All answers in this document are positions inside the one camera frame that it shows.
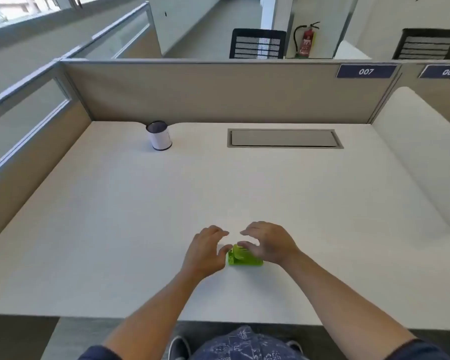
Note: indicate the person's left hand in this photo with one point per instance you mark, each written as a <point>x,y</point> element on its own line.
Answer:
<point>204,254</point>

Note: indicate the black mesh office chair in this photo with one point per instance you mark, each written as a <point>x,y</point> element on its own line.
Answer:
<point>258,43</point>
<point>427,44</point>

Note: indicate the blue number sign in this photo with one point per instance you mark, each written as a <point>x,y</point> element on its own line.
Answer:
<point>365,71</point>
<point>448,72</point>

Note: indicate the red fire extinguisher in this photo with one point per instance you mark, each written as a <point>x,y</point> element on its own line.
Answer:
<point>306,43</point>

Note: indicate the distant partition with glass pane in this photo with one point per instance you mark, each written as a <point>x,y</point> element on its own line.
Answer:
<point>135,44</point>

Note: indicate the person's right hand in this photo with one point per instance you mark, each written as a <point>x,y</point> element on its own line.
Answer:
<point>273,243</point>

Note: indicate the white rounded side divider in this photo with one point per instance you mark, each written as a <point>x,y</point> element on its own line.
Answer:
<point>416,146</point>

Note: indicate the person's navy right sleeve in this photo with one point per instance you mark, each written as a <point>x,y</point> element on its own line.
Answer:
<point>420,350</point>

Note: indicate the window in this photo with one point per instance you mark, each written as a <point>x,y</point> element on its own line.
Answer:
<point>22,7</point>

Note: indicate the person's left shoe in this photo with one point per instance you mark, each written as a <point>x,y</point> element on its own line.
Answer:
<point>178,348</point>

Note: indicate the beige partition with glass pane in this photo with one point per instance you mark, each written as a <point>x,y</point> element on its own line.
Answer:
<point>22,172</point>

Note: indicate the person's right forearm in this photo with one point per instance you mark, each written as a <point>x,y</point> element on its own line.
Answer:
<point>337,307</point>

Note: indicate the person's navy left sleeve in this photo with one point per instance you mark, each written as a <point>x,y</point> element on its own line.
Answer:
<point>99,354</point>

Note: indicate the white cup with black rim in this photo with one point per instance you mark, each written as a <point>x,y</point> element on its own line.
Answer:
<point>159,140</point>

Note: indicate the beige fabric partition panel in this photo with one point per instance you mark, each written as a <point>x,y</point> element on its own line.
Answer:
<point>210,93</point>

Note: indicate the blue patterned shirt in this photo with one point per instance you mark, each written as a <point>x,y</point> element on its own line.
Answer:
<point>243,346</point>

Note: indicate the beige neighbouring partition panel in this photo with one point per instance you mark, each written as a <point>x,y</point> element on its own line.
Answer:
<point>435,97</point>

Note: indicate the person's shoe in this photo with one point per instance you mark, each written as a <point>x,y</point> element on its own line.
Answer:
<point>294,346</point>
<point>178,348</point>

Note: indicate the person's left forearm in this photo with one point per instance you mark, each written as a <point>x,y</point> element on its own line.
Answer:
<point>150,318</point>

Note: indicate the person's right shoe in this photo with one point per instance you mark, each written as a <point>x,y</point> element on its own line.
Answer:
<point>294,346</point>

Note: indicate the person's navy sleeve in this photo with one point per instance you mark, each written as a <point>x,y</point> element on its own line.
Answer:
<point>99,354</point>
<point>420,350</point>

